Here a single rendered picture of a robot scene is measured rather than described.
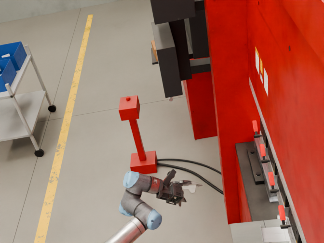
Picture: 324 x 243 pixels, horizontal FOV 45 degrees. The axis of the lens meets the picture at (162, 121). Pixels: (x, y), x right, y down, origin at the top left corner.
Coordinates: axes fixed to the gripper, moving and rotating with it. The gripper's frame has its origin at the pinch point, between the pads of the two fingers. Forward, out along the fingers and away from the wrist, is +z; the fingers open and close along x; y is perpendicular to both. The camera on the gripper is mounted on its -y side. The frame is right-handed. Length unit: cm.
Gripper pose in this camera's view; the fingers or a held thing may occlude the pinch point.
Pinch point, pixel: (194, 192)
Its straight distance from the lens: 187.4
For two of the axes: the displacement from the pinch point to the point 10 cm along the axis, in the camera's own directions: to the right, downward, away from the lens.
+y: 0.5, 7.1, -7.0
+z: 8.8, 2.9, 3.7
